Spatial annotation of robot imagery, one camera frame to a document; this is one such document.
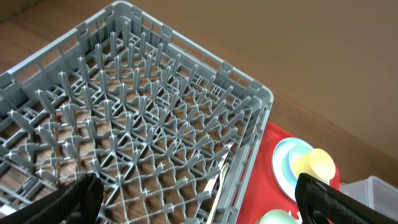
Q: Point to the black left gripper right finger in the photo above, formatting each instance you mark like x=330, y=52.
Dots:
x=318, y=203

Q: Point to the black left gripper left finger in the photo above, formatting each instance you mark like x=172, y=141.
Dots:
x=78, y=202

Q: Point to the metal fork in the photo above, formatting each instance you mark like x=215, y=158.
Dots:
x=220, y=158

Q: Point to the mint green bowl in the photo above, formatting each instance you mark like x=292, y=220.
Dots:
x=277, y=217

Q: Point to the light blue bowl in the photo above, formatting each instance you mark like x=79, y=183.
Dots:
x=296, y=153

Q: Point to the white plastic spoon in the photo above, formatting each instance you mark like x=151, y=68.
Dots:
x=221, y=179

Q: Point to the red plastic tray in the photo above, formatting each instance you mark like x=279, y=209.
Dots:
x=262, y=193

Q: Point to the light blue plate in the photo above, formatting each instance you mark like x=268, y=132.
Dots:
x=280, y=165

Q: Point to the clear plastic bin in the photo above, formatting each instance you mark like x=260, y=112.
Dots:
x=374, y=193

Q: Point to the grey dishwasher rack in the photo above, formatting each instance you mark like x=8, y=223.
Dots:
x=127, y=98

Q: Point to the yellow plastic cup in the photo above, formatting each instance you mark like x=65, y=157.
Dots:
x=317, y=163

